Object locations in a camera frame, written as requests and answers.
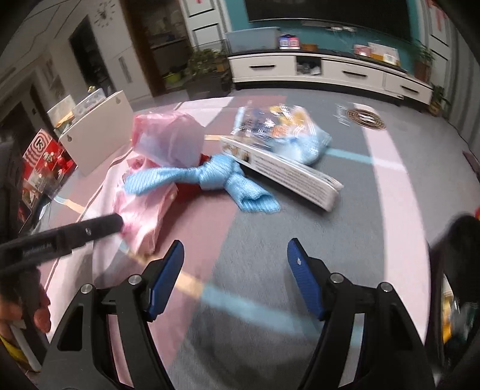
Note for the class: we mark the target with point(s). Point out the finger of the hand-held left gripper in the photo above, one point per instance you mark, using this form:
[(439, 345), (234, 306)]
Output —
[(93, 229)]

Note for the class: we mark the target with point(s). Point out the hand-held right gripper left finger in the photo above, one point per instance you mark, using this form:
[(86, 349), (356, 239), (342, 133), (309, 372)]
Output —
[(165, 285)]

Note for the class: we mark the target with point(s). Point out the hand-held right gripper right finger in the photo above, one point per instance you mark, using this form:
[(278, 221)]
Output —
[(305, 281)]

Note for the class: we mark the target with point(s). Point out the pink printed packet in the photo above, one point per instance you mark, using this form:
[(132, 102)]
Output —
[(146, 210)]

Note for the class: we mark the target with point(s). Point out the long white printed box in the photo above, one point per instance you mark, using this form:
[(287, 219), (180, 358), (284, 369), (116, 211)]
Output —
[(292, 176)]

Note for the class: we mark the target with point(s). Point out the translucent pink plastic bag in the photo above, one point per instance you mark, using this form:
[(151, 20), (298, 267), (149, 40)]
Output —
[(165, 138)]

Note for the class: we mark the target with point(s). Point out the knotted blue cloth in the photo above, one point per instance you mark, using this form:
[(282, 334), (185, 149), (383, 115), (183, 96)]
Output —
[(217, 174)]

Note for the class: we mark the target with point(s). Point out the clear plastic bag with items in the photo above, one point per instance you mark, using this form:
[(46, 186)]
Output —
[(307, 146)]

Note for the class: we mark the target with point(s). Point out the black plastic bucket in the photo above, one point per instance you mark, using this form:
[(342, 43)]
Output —
[(465, 240)]

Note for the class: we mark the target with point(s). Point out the person's left hand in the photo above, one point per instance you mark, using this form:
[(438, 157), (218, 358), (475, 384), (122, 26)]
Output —
[(41, 317)]

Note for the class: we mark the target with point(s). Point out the checked tablecloth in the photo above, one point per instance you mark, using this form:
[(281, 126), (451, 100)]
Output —
[(243, 243)]

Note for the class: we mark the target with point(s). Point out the red white printed box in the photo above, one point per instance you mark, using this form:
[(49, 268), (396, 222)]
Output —
[(41, 157)]

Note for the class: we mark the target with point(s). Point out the white wooden box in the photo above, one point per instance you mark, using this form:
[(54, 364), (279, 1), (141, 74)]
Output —
[(101, 131)]

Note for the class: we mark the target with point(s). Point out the cardboard box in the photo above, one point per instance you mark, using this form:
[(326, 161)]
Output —
[(62, 110)]

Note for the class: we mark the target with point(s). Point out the clear plastic box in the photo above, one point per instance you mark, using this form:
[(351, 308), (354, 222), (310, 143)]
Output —
[(89, 101)]

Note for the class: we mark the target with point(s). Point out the green plastic basin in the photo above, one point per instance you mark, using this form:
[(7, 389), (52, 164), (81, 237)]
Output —
[(172, 77)]

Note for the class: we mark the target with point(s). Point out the large bushy potted plant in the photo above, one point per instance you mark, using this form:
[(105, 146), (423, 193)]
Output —
[(206, 78)]

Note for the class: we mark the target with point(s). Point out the white television cabinet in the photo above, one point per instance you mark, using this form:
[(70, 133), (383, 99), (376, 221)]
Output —
[(337, 71)]

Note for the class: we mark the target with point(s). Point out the small potted plant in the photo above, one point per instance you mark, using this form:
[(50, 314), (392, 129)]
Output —
[(437, 105)]

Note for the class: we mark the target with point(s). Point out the blue display box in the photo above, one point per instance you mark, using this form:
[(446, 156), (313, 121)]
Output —
[(289, 42)]

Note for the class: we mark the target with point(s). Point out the white card stand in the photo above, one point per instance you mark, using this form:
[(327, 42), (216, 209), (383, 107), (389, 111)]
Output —
[(384, 52)]

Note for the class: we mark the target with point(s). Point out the tall potted plant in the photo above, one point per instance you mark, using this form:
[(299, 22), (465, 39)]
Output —
[(423, 69)]

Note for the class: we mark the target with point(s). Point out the grey curtain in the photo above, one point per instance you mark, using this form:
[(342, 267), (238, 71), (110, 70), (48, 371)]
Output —
[(465, 93)]

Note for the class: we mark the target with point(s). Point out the translucent storage box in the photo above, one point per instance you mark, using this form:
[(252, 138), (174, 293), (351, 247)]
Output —
[(251, 39)]

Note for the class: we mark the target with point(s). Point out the large black television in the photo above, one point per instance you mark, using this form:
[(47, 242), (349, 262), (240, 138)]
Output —
[(326, 15)]

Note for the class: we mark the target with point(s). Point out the black wall clock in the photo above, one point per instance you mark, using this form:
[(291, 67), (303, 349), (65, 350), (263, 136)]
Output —
[(102, 13)]

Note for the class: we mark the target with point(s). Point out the small picture frame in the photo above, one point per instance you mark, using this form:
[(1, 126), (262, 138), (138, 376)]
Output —
[(362, 50)]

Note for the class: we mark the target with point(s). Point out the red knot wall decoration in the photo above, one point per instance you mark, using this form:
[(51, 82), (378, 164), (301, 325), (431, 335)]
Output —
[(439, 18)]

